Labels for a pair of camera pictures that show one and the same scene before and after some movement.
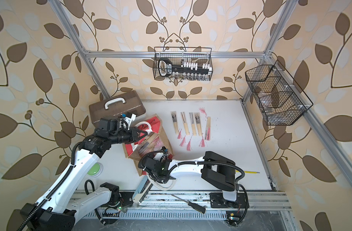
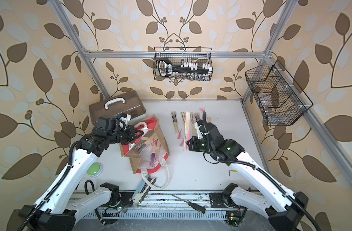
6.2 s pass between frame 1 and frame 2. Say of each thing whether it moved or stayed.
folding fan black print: stayed
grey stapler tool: stayed
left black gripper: stayed
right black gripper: moved
